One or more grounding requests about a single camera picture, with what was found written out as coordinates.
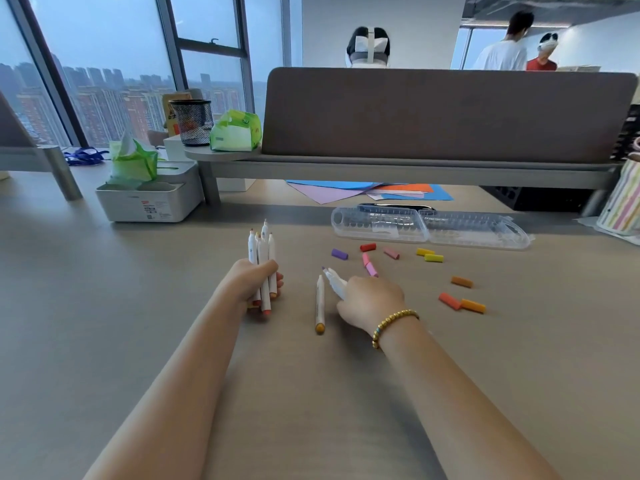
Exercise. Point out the person's right hand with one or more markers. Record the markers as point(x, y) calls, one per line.
point(375, 302)

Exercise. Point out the person's left hand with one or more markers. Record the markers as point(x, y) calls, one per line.
point(245, 284)

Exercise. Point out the group of warm-coloured white markers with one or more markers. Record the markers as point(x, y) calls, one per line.
point(263, 254)

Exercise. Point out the dark-tipped white marker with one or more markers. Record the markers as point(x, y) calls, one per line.
point(335, 282)

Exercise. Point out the orange-ended white marker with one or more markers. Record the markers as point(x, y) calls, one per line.
point(320, 304)

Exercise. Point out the group of warm-coloured marker caps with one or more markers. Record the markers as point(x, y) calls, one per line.
point(340, 254)

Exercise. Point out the clear plastic marker case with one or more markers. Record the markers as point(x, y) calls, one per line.
point(465, 229)

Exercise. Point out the person's right forearm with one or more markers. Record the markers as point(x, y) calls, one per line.
point(450, 404)

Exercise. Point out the person's left forearm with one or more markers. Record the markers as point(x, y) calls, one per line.
point(175, 389)

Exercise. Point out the white desk organizer box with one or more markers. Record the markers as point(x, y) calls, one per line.
point(150, 204)

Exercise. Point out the small white box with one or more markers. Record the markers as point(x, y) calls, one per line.
point(175, 149)

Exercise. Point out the black smartphone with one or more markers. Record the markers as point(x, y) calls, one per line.
point(395, 207)

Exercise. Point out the papers with orange sheet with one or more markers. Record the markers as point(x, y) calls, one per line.
point(400, 195)

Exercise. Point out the orange paper sheet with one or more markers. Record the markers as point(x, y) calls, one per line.
point(410, 187)

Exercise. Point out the coloured paper sheets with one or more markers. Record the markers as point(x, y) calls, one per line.
point(440, 193)

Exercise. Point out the grey desk riser shelf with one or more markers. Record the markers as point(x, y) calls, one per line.
point(30, 157)
point(400, 172)

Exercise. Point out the crumpled green tissue pack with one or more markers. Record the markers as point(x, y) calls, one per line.
point(132, 164)

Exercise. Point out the black mesh pen holder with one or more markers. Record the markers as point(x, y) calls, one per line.
point(192, 122)

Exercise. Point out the white tissue paper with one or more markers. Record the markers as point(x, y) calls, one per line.
point(590, 224)

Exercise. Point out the striped tumbler pink lid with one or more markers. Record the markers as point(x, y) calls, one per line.
point(622, 199)

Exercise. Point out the black plastic file rack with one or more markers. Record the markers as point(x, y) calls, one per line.
point(627, 132)

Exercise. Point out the dark window frame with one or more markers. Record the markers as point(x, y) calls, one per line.
point(212, 47)

